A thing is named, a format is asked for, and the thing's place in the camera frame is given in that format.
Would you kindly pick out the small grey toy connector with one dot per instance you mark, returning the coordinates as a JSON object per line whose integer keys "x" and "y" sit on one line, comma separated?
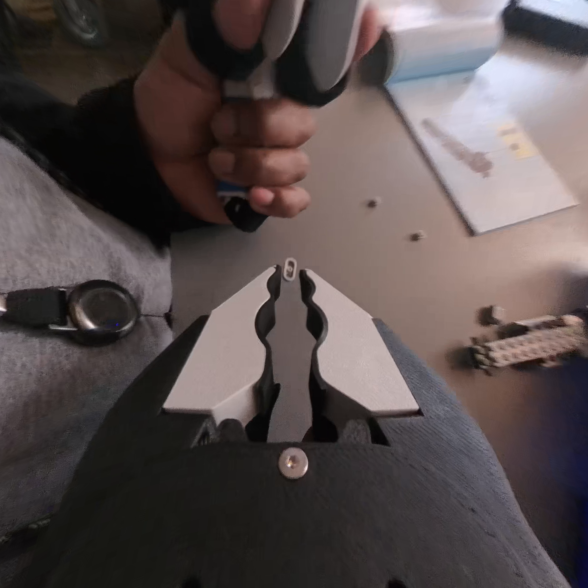
{"x": 291, "y": 268}

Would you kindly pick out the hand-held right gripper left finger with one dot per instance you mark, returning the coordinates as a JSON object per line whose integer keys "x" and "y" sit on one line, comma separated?
{"x": 220, "y": 367}

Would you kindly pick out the black round badge reel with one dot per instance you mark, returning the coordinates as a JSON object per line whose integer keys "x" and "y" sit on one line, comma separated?
{"x": 103, "y": 312}

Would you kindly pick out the person's left hand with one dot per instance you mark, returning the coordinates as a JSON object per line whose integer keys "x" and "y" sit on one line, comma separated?
{"x": 183, "y": 128}

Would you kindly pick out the grey toy brick model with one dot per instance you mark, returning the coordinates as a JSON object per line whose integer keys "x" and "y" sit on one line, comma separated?
{"x": 528, "y": 344}

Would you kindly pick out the toy instruction booklet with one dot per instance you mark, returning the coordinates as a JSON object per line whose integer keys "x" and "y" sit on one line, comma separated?
{"x": 482, "y": 138}

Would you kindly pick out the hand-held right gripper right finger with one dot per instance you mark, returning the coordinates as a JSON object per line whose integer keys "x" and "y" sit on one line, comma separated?
{"x": 363, "y": 367}

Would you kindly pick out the small grey round toy stud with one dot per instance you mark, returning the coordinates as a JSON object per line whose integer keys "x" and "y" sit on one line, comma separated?
{"x": 374, "y": 202}
{"x": 415, "y": 236}

